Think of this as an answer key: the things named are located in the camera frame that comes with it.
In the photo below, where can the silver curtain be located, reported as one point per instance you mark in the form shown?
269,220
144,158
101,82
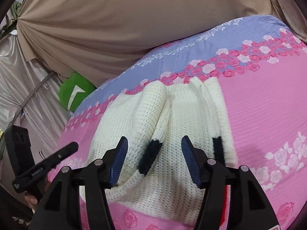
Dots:
24,76

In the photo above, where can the white red black knit sweater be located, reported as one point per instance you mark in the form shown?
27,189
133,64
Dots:
182,115

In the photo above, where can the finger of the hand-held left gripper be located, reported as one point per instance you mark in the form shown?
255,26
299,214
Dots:
64,151

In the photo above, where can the green pillow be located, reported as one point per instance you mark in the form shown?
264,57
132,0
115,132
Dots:
69,93

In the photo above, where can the pink floral bed sheet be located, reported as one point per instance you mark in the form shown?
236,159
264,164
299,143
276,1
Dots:
263,112

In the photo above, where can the person's left hand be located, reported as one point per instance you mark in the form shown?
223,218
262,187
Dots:
31,200

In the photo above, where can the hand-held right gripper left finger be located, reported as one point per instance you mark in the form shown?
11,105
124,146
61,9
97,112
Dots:
117,159

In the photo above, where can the beige curtain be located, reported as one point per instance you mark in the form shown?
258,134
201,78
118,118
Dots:
120,24

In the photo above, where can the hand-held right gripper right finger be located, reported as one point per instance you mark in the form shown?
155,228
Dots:
189,159

